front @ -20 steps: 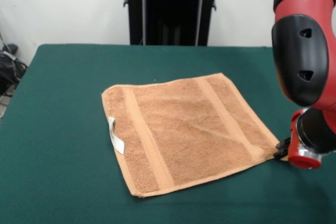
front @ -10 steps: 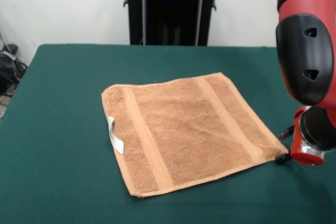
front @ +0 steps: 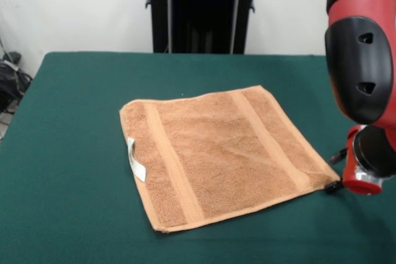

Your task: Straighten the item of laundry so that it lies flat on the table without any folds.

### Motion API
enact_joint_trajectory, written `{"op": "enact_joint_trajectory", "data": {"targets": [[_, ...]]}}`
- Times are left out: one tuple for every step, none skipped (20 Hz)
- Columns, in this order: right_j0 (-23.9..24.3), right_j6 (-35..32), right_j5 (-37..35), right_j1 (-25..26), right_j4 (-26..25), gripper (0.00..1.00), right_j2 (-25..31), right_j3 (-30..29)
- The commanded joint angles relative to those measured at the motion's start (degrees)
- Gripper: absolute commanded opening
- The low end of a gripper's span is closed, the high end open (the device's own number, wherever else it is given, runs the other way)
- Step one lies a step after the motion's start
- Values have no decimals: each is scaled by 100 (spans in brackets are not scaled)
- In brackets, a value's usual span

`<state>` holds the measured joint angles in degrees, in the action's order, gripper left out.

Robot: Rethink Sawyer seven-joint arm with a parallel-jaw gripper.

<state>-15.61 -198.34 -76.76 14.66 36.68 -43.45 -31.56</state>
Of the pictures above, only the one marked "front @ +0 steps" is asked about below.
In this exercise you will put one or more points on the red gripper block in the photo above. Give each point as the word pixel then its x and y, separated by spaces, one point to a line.
pixel 355 183

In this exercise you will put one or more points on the tan terry towel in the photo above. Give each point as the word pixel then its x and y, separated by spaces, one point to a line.
pixel 216 159

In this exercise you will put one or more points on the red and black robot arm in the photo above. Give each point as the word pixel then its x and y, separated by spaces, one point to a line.
pixel 362 60

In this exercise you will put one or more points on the dark green table cloth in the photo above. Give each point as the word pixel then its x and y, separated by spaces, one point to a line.
pixel 77 91

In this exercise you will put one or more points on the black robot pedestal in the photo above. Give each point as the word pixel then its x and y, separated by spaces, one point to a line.
pixel 201 4

